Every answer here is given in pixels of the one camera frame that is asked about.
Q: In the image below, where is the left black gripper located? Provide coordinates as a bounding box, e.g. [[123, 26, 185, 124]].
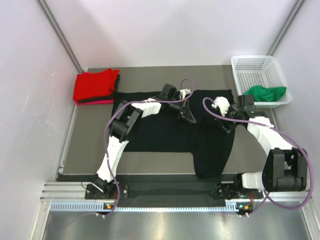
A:
[[167, 98, 196, 124]]

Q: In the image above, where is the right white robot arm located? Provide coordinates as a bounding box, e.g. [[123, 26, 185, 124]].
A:
[[211, 95, 308, 198]]

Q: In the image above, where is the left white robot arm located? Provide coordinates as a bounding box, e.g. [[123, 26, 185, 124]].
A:
[[85, 84, 196, 200]]

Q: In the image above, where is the green crumpled t shirt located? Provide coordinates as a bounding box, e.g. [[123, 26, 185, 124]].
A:
[[243, 85, 287, 102]]

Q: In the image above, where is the white plastic basket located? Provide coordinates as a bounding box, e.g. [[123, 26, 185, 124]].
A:
[[231, 55, 288, 95]]

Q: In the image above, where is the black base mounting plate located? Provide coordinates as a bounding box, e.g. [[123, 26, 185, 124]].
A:
[[84, 182, 266, 207]]

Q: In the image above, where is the folded pink t shirt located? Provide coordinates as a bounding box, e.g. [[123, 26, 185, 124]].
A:
[[75, 99, 114, 106]]

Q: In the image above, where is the folded red t shirt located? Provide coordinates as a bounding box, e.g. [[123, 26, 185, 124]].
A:
[[72, 68, 120, 102]]

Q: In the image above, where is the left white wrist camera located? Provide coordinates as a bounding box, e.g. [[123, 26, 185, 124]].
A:
[[179, 89, 192, 100]]

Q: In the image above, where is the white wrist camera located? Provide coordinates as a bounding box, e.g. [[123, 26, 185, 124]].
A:
[[211, 96, 231, 117], [179, 89, 192, 100]]

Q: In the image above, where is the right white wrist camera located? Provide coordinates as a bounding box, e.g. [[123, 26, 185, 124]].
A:
[[211, 96, 231, 117]]

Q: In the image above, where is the slotted grey cable duct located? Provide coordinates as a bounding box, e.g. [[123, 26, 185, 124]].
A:
[[50, 201, 252, 213]]

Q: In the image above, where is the right aluminium corner post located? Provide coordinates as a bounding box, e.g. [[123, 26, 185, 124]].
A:
[[267, 0, 307, 56]]

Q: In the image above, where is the aluminium corner post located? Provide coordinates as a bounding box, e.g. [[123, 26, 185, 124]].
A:
[[267, 0, 307, 56], [36, 0, 83, 74]]

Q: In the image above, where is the aluminium front rail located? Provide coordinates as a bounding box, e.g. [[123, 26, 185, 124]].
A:
[[39, 180, 313, 201]]

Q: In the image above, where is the left aluminium corner post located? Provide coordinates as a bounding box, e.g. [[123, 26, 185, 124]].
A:
[[36, 0, 83, 74]]

